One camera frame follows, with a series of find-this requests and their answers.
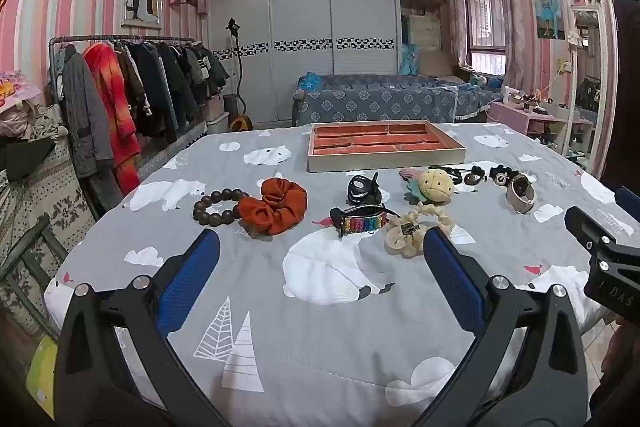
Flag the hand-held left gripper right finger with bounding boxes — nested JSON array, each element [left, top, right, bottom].
[[415, 227, 593, 427]]

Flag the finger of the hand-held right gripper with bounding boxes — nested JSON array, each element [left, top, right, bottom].
[[564, 206, 640, 258], [615, 186, 640, 220]]

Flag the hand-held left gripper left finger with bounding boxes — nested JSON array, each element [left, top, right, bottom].
[[52, 228, 236, 427]]

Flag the cream satin scrunchie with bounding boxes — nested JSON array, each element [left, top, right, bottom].
[[384, 202, 457, 260]]

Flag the white strap wristwatch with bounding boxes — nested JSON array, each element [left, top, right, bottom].
[[505, 174, 537, 214]]

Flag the plush pineapple hair clip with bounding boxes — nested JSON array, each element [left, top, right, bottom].
[[398, 167, 456, 206]]

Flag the orange fabric scrunchie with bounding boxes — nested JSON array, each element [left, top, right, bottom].
[[237, 177, 308, 236]]

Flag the red brick-lined jewelry tray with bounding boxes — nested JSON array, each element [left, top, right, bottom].
[[306, 119, 467, 174]]

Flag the rainbow beaded wristband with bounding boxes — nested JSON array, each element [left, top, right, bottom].
[[329, 203, 401, 239]]

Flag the black wristwatch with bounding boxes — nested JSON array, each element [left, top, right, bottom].
[[488, 164, 521, 186]]

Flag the black hair claw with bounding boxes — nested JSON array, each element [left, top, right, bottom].
[[346, 173, 382, 206]]

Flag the lace-covered low shelf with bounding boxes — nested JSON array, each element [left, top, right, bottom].
[[135, 122, 208, 172]]

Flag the pink desk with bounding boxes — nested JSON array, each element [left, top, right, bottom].
[[487, 99, 596, 142]]

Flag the white standing mirror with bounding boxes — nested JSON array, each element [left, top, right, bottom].
[[562, 4, 613, 172]]

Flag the garment steamer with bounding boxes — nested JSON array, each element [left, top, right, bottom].
[[223, 18, 253, 132]]

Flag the stacked plastic storage boxes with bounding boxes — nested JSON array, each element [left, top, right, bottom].
[[205, 94, 231, 132]]

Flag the floral patterned cloth cover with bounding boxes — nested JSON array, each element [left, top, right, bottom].
[[0, 142, 96, 308]]

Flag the orange red coat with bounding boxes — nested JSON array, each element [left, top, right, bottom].
[[82, 43, 142, 190]]

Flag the row of dark hanging clothes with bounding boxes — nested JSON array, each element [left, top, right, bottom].
[[117, 41, 231, 142]]

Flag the bed with blue patterned cover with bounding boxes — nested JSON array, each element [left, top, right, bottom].
[[292, 72, 506, 128]]

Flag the grey quilted coat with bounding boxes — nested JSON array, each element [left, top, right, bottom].
[[60, 44, 116, 180]]

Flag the pile of clothes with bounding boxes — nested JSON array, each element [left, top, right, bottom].
[[0, 102, 68, 182]]

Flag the pink floral curtain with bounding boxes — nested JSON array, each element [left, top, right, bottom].
[[446, 0, 473, 68], [495, 0, 526, 78]]

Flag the barred window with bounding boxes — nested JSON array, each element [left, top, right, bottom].
[[465, 0, 506, 72]]

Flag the metal clothes rack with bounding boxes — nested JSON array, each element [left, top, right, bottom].
[[47, 36, 206, 178]]

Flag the cream folded quilt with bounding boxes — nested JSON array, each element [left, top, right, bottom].
[[409, 14, 441, 52]]

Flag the white sliding-door wardrobe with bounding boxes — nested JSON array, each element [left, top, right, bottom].
[[207, 0, 448, 125]]

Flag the dark wooden bead bracelet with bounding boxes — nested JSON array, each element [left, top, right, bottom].
[[193, 188, 251, 229]]

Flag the black cord bracelet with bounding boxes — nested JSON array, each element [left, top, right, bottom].
[[442, 165, 488, 186]]

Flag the wall poster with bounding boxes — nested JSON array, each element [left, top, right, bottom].
[[531, 0, 561, 40]]

